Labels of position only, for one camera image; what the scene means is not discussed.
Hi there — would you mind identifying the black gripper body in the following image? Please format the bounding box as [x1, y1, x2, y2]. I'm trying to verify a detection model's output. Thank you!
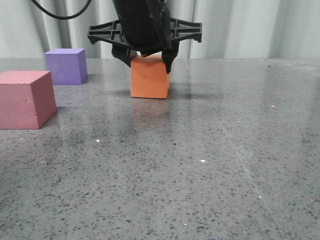
[87, 0, 202, 57]

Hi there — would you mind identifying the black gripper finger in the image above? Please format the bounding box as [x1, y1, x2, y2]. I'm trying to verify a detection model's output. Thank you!
[111, 45, 138, 68]
[161, 43, 179, 74]

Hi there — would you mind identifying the orange foam cube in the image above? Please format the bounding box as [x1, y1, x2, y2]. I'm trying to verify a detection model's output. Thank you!
[130, 55, 170, 99]

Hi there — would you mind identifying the purple foam cube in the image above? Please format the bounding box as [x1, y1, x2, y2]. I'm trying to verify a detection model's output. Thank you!
[44, 48, 88, 85]

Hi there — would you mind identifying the pale green curtain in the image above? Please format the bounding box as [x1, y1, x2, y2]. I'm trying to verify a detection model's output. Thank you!
[0, 0, 320, 58]

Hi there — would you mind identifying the pink foam cube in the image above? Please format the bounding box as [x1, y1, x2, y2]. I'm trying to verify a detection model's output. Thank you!
[0, 70, 57, 130]

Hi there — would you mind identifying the black cable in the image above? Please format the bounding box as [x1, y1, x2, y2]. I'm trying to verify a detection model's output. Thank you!
[30, 0, 92, 20]

